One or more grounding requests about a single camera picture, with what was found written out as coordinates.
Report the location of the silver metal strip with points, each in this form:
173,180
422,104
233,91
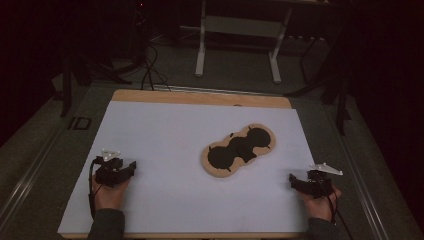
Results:
216,90

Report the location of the person's left hand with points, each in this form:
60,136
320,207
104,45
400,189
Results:
108,196

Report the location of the white table sheet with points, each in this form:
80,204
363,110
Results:
173,143

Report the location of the metal floor rail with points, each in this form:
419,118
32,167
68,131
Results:
361,180
30,173

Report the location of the white metal stand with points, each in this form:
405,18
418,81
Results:
200,50

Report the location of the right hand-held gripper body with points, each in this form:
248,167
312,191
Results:
316,185

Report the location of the black rectangular bracket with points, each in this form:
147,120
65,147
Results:
80,123

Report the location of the person's right hand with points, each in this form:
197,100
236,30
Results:
318,208

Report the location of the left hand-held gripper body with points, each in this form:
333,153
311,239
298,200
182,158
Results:
110,171

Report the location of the black stand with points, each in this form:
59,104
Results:
340,100
66,90

